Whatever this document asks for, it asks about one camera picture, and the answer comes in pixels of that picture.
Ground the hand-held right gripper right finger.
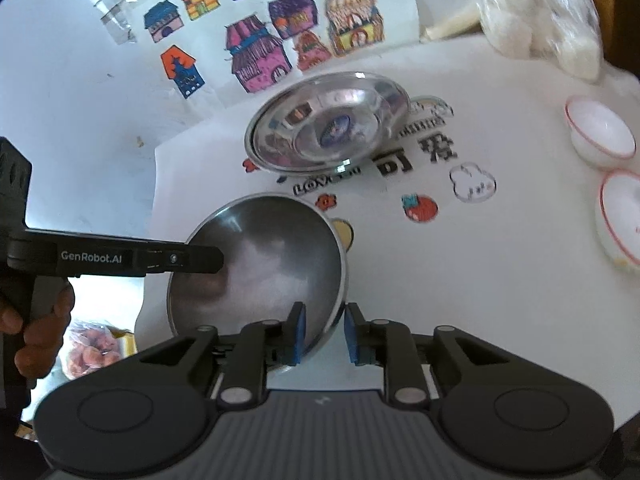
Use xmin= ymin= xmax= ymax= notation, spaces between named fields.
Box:
xmin=344 ymin=301 xmax=522 ymax=407

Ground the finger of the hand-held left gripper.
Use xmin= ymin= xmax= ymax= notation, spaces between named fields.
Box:
xmin=134 ymin=244 xmax=225 ymax=276

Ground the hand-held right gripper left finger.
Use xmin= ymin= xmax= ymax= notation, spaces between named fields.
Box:
xmin=129 ymin=301 xmax=307 ymax=407

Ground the stainless steel bowl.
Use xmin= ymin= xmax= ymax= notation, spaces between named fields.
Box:
xmin=167 ymin=192 xmax=347 ymax=357

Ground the white ceramic bowl red rim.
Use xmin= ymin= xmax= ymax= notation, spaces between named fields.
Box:
xmin=564 ymin=95 xmax=637 ymax=169
xmin=594 ymin=168 xmax=640 ymax=276

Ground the person's left hand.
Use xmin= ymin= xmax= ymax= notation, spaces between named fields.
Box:
xmin=0 ymin=280 xmax=76 ymax=382

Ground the plastic bag of red fruit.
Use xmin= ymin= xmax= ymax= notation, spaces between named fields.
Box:
xmin=57 ymin=319 xmax=137 ymax=382

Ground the white printed tablecloth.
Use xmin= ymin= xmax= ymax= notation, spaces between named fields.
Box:
xmin=134 ymin=24 xmax=640 ymax=432

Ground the colourful houses drawing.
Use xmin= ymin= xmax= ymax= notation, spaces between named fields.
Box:
xmin=62 ymin=0 xmax=422 ymax=111

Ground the cream rolled cloth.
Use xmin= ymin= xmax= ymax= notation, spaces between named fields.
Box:
xmin=419 ymin=2 xmax=485 ymax=42

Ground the plastic bag of white buns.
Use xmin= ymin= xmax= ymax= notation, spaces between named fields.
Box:
xmin=479 ymin=0 xmax=607 ymax=82

